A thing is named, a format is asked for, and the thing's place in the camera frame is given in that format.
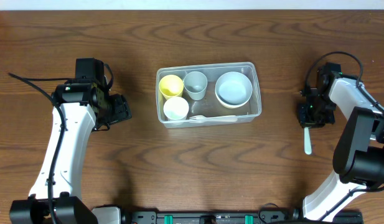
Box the green plastic spoon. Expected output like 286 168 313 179
304 127 312 155

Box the yellow plastic cup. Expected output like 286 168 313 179
159 75 184 100

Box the white plastic cup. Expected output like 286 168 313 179
163 96 189 121

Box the yellow plastic bowl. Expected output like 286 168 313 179
218 99 246 109

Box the grey plastic bowl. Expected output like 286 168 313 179
215 72 253 105

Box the grey plastic cup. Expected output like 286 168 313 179
184 71 208 101

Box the white plastic fork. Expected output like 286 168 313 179
189 115 238 123

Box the clear plastic container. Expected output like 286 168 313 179
156 62 262 128

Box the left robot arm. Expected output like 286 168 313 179
9 83 131 224

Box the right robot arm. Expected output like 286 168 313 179
298 72 384 222

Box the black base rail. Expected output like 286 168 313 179
91 205 364 224

